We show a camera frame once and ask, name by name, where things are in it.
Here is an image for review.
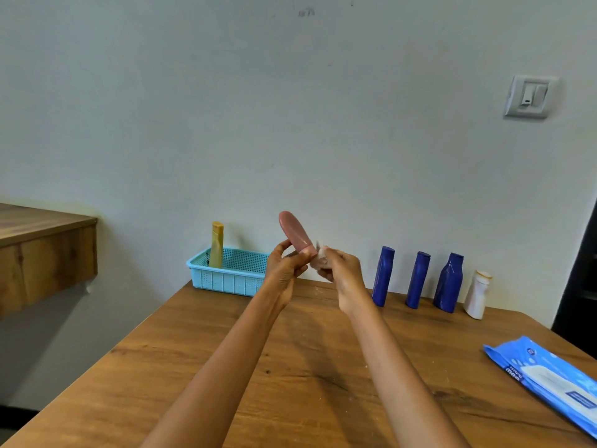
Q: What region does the person's left forearm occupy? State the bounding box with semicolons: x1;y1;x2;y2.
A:
139;293;285;448

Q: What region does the slim dark blue bottle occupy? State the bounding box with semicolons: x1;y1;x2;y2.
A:
371;246;396;307
405;251;432;310

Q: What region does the black door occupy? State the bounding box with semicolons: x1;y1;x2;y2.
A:
552;200;597;360

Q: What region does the wooden table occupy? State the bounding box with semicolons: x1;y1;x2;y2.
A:
2;279;597;448

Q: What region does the grey wall light switch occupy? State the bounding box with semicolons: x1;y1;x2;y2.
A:
503;74;560;119

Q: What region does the blue wet wipes pack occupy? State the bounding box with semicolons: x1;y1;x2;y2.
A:
483;335;597;439

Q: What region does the person's right forearm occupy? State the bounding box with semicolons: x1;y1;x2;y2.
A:
347;298;472;448

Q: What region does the person's left hand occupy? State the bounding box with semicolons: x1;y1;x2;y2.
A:
261;239;318;311

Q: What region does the person's right hand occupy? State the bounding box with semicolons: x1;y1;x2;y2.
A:
316;246;369;315

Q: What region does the light blue plastic basket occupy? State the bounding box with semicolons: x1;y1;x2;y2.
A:
186;247;271;297

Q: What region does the wooden side desk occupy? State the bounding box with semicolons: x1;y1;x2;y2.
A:
0;203;99;319

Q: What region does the wide dark blue bottle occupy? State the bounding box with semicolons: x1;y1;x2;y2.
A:
432;252;465;314

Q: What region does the pink bottle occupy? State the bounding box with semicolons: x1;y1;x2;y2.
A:
279;210;318;257

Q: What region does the white wipe cloth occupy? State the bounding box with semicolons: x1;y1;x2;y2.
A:
310;242;333;271

